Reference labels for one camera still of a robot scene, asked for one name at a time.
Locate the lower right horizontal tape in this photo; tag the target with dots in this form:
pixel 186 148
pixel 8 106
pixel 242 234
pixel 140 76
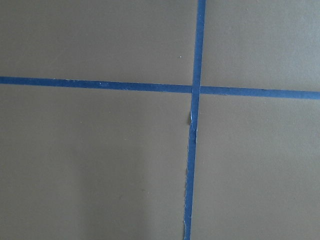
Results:
pixel 156 87

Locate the right vertical blue tape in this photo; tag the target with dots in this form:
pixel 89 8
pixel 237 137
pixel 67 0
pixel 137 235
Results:
pixel 194 114

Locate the brown paper table cover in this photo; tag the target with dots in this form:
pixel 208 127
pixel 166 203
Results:
pixel 103 164

